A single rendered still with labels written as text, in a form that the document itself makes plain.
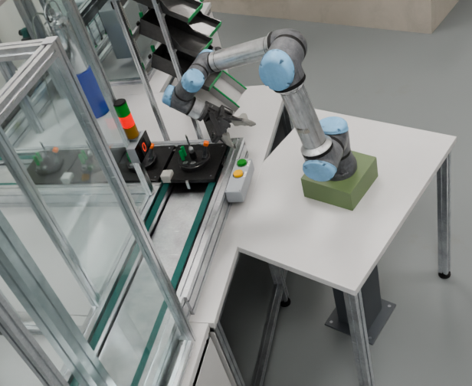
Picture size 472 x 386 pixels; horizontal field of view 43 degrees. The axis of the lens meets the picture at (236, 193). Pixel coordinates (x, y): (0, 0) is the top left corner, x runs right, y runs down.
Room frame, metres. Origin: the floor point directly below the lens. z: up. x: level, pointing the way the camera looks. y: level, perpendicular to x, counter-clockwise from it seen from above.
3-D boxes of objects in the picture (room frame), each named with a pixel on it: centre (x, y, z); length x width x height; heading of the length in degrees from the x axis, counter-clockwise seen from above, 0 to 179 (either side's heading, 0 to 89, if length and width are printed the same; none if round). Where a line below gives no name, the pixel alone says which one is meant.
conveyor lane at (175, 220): (1.87, 0.27, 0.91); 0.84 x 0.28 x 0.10; 155
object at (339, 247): (1.86, -0.38, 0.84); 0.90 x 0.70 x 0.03; 133
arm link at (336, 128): (1.80, -0.41, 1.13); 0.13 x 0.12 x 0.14; 145
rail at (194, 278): (1.81, 0.10, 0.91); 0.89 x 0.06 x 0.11; 155
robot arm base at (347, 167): (1.82, -0.41, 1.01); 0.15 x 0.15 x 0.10
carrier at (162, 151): (2.23, 0.36, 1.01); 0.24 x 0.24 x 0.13; 65
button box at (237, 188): (1.96, -0.03, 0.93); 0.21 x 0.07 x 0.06; 155
